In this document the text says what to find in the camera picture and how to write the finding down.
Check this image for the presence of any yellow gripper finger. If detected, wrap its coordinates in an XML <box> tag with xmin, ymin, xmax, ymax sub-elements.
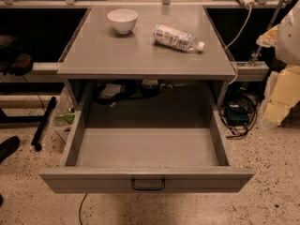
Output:
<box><xmin>261</xmin><ymin>65</ymin><xmax>300</xmax><ymax>129</ymax></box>
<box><xmin>256</xmin><ymin>25</ymin><xmax>278</xmax><ymax>48</ymax></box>

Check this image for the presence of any clear plastic water bottle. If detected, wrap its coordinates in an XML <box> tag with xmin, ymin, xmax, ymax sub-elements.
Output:
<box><xmin>153</xmin><ymin>24</ymin><xmax>204</xmax><ymax>53</ymax></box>

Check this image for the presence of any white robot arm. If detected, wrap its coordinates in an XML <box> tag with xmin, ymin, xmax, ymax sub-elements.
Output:
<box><xmin>256</xmin><ymin>1</ymin><xmax>300</xmax><ymax>128</ymax></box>

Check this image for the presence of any grey open top drawer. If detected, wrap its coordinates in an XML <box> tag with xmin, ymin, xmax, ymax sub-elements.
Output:
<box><xmin>39</xmin><ymin>82</ymin><xmax>254</xmax><ymax>193</ymax></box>

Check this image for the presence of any white ceramic bowl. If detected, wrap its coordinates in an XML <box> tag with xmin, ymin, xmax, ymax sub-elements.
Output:
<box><xmin>107</xmin><ymin>9</ymin><xmax>138</xmax><ymax>34</ymax></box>

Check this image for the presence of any grey cabinet table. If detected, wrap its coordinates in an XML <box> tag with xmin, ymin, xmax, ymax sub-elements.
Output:
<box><xmin>58</xmin><ymin>3</ymin><xmax>234</xmax><ymax>105</ymax></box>

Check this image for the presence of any green plastic bag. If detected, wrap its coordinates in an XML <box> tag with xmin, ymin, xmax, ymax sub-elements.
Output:
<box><xmin>54</xmin><ymin>108</ymin><xmax>75</xmax><ymax>125</ymax></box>

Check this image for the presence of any black rod on floor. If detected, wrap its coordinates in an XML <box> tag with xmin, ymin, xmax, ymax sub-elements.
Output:
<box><xmin>31</xmin><ymin>97</ymin><xmax>56</xmax><ymax>152</ymax></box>

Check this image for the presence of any black shoe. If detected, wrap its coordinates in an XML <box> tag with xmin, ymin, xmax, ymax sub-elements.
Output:
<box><xmin>0</xmin><ymin>136</ymin><xmax>20</xmax><ymax>163</ymax></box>

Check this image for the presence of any white cable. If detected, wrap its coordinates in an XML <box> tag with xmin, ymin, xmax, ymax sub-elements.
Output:
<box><xmin>223</xmin><ymin>4</ymin><xmax>253</xmax><ymax>85</ymax></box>

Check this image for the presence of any black cable bundle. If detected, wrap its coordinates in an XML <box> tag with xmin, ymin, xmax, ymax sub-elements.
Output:
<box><xmin>219</xmin><ymin>91</ymin><xmax>259</xmax><ymax>140</ymax></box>

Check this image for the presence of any black drawer handle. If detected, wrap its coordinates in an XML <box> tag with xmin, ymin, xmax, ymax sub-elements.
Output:
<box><xmin>131</xmin><ymin>179</ymin><xmax>165</xmax><ymax>191</ymax></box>

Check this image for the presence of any black floor cable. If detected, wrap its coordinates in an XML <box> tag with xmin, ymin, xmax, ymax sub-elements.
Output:
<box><xmin>78</xmin><ymin>193</ymin><xmax>89</xmax><ymax>225</ymax></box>

